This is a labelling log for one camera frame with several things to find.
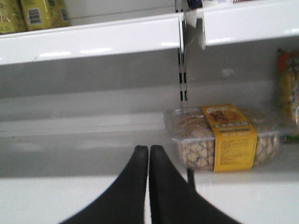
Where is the yellow label snack box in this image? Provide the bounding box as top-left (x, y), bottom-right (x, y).
top-left (164, 104), bottom-right (292, 172)

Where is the orange yellow snack bag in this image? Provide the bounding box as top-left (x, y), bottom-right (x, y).
top-left (278, 49), bottom-right (299, 124)

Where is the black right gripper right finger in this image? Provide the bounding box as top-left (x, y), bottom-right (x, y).
top-left (149, 145), bottom-right (237, 224)

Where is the white shelf unit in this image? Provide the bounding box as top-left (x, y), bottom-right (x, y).
top-left (0, 0), bottom-right (299, 224)

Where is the yellow pear tea bottle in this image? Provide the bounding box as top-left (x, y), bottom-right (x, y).
top-left (0, 0), bottom-right (26, 35)
top-left (20, 0), bottom-right (71, 31)

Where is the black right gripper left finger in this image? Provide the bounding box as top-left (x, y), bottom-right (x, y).
top-left (62, 145), bottom-right (149, 224)

